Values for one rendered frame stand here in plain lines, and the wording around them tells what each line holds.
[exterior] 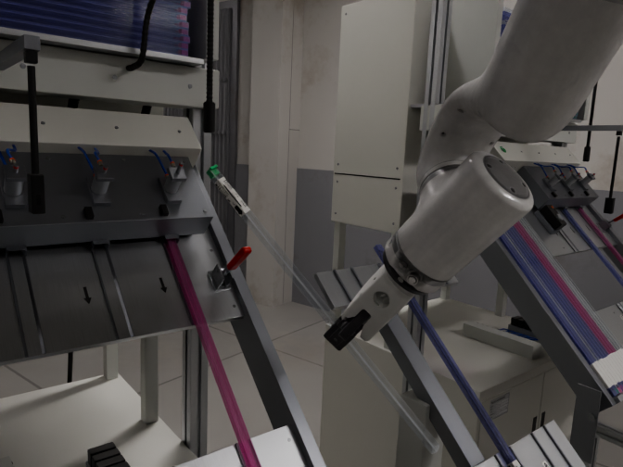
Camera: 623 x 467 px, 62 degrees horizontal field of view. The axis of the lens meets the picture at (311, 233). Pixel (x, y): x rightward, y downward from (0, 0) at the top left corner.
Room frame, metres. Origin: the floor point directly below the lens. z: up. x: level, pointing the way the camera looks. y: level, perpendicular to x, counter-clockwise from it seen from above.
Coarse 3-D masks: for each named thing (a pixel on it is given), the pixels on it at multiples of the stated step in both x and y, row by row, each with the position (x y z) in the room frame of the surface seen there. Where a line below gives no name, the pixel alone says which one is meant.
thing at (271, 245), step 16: (256, 224) 0.71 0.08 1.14; (272, 240) 0.71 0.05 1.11; (288, 272) 0.70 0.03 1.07; (304, 288) 0.69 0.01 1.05; (320, 304) 0.69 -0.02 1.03; (336, 320) 0.69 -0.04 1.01; (352, 352) 0.68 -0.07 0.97; (368, 368) 0.68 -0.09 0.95; (384, 384) 0.68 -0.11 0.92; (400, 400) 0.68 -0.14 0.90; (416, 432) 0.67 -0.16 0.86; (432, 448) 0.66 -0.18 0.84
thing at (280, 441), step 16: (272, 432) 0.67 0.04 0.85; (288, 432) 0.68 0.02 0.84; (224, 448) 0.62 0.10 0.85; (256, 448) 0.64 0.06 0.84; (272, 448) 0.65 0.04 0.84; (288, 448) 0.66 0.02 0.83; (192, 464) 0.59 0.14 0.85; (208, 464) 0.60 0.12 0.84; (224, 464) 0.60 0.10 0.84; (240, 464) 0.61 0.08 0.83; (272, 464) 0.63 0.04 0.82; (288, 464) 0.64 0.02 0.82; (304, 464) 0.65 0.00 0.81
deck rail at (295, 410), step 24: (216, 216) 0.90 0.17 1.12; (216, 240) 0.86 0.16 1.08; (240, 288) 0.81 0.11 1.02; (240, 336) 0.80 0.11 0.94; (264, 336) 0.76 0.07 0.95; (264, 360) 0.74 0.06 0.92; (264, 384) 0.74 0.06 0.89; (288, 384) 0.72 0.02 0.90; (288, 408) 0.69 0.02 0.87; (312, 456) 0.65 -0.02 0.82
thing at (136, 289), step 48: (144, 240) 0.80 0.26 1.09; (192, 240) 0.85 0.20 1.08; (0, 288) 0.64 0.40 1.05; (48, 288) 0.67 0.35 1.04; (96, 288) 0.70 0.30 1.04; (144, 288) 0.74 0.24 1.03; (0, 336) 0.60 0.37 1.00; (48, 336) 0.62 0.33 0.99; (96, 336) 0.65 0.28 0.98; (144, 336) 0.69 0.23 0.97
